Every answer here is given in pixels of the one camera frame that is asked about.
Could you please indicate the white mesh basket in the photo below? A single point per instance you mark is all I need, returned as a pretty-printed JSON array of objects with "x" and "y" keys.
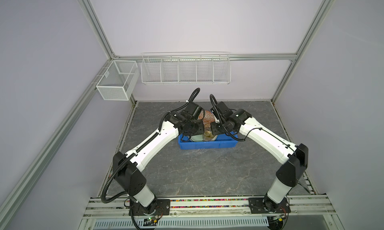
[{"x": 118, "y": 81}]

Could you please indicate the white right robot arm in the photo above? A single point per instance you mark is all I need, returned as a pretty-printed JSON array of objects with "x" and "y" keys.
[{"x": 240, "y": 125}]

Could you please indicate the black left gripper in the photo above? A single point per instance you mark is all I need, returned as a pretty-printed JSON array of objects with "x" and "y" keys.
[{"x": 200, "y": 131}]

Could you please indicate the blue plastic bin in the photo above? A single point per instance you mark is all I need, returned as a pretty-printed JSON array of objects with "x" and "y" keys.
[{"x": 221, "y": 141}]

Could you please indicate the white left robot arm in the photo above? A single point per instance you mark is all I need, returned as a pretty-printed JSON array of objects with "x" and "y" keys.
[{"x": 127, "y": 177}]

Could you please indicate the green flower plate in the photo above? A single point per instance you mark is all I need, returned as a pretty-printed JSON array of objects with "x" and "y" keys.
[{"x": 197, "y": 138}]

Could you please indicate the white wire rack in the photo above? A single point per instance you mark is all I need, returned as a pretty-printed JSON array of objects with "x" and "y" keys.
[{"x": 186, "y": 68}]

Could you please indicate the amber glass cup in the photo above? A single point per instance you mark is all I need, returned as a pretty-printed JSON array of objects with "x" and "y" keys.
[{"x": 208, "y": 135}]

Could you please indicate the blue white patterned bowl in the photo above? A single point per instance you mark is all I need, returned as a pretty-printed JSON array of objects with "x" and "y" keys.
[{"x": 208, "y": 118}]

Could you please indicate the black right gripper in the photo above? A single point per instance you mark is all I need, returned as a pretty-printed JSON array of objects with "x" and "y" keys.
[{"x": 215, "y": 131}]

